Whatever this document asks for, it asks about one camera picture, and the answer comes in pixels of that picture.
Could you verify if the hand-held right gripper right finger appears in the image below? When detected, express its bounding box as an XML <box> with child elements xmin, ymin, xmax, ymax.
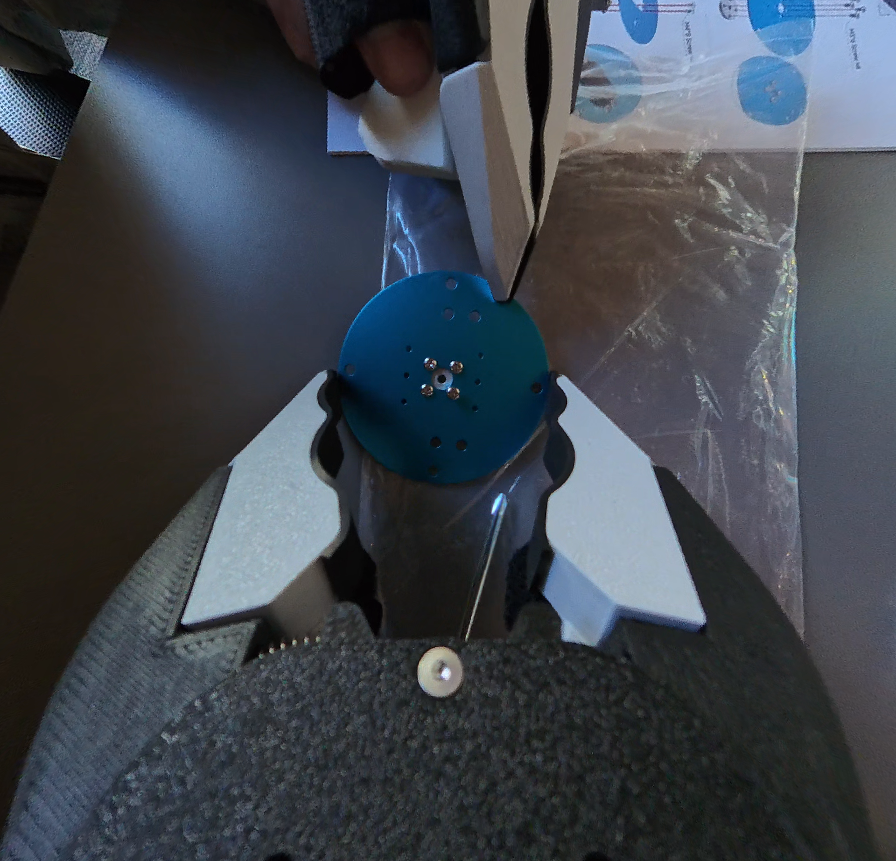
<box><xmin>504</xmin><ymin>371</ymin><xmax>707</xmax><ymax>649</ymax></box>

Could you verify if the yellow handled screwdriver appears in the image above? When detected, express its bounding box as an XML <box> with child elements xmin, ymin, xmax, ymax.
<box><xmin>462</xmin><ymin>491</ymin><xmax>509</xmax><ymax>642</ymax></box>

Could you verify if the clear plastic bag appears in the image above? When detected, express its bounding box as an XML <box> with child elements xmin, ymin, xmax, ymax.
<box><xmin>381</xmin><ymin>126</ymin><xmax>807</xmax><ymax>639</ymax></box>

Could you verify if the grey desk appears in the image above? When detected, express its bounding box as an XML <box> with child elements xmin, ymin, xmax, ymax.
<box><xmin>0</xmin><ymin>0</ymin><xmax>896</xmax><ymax>861</ymax></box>

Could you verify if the person's left hand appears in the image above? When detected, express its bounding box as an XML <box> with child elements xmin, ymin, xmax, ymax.
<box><xmin>255</xmin><ymin>0</ymin><xmax>441</xmax><ymax>98</ymax></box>

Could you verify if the white assembly guide sheet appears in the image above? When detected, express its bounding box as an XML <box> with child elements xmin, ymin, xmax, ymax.
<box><xmin>328</xmin><ymin>0</ymin><xmax>896</xmax><ymax>156</ymax></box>

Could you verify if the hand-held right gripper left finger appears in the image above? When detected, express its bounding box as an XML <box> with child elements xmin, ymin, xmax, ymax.
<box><xmin>180</xmin><ymin>370</ymin><xmax>384</xmax><ymax>639</ymax></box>

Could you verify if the blue round metal disc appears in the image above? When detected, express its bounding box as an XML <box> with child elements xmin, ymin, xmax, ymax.
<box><xmin>338</xmin><ymin>271</ymin><xmax>551</xmax><ymax>486</ymax></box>

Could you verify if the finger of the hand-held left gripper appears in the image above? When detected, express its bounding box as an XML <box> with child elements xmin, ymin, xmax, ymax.
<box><xmin>532</xmin><ymin>0</ymin><xmax>586</xmax><ymax>231</ymax></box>
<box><xmin>440</xmin><ymin>0</ymin><xmax>544</xmax><ymax>303</ymax></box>

